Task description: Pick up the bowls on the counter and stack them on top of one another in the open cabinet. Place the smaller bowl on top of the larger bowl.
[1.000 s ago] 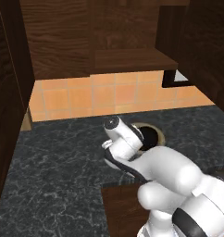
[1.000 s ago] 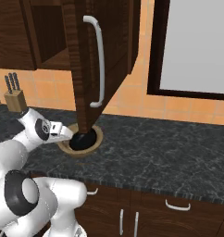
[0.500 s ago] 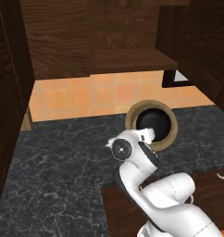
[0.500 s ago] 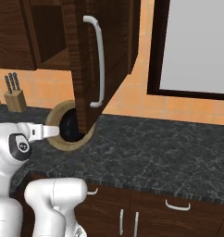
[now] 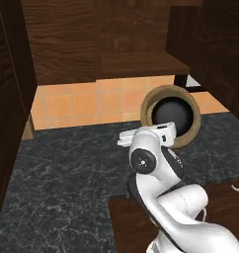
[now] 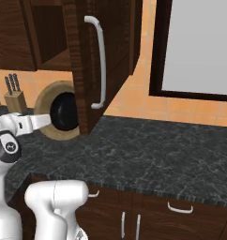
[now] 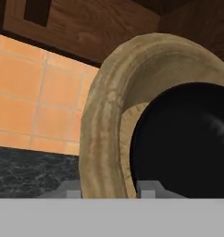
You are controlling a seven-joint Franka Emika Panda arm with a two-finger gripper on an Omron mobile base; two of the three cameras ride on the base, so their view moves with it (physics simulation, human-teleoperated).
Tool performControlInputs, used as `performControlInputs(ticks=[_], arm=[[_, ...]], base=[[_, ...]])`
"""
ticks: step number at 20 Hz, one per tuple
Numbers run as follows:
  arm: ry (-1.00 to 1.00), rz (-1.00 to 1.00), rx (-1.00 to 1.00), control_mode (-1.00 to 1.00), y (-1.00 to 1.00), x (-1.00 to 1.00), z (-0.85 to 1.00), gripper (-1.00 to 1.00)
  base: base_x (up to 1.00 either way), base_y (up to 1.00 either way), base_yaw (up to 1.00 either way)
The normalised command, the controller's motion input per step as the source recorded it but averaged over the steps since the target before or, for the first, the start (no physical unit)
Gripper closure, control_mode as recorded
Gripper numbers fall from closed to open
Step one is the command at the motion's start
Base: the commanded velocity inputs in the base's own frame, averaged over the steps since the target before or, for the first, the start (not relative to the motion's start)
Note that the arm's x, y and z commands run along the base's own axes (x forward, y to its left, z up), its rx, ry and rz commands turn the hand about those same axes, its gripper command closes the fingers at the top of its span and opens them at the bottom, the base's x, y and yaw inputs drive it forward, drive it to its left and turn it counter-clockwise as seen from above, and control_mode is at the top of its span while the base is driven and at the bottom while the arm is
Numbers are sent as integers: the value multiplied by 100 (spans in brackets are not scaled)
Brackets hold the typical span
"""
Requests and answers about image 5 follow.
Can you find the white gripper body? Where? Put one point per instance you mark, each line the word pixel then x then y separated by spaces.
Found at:
pixel 126 138

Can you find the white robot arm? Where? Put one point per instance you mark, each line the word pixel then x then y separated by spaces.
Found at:
pixel 177 210

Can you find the brown bowl with black inside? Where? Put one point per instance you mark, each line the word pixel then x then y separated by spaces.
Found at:
pixel 187 99

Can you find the dark wood base cabinet front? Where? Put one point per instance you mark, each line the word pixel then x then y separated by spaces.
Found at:
pixel 128 224

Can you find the dark wood cabinet door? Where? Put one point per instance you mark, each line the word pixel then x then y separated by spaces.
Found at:
pixel 217 49
pixel 9 99

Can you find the open dark wood wall cabinet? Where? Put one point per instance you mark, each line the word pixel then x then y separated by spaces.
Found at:
pixel 65 39

